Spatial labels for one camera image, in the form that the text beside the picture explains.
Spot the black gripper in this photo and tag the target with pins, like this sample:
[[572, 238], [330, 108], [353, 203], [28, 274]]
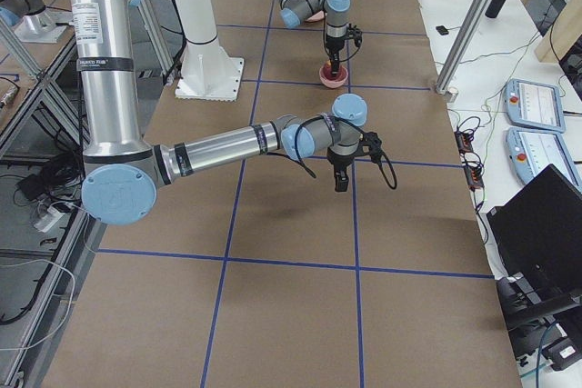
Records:
[[333, 44], [339, 163]]

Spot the pink bowl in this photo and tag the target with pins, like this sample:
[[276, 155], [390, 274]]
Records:
[[333, 82]]

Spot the pink plate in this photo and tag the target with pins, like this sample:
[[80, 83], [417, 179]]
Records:
[[320, 16]]

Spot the small black square device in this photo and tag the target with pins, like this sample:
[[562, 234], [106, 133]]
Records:
[[442, 30]]

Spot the black orange power strip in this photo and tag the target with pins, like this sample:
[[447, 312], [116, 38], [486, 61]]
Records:
[[471, 161]]

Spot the lower blue teach pendant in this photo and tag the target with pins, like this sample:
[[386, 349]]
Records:
[[532, 150]]

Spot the blue teach pendant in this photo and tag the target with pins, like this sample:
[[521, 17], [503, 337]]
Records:
[[534, 105], [532, 150]]

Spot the black laptop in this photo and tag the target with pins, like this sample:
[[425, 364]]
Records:
[[538, 231]]

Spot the upper blue teach pendant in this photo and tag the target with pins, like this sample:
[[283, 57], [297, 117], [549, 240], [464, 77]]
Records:
[[534, 105]]

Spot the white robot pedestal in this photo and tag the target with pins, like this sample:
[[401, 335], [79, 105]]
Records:
[[207, 71]]

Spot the aluminium frame post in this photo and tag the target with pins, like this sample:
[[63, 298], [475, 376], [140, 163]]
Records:
[[459, 47]]

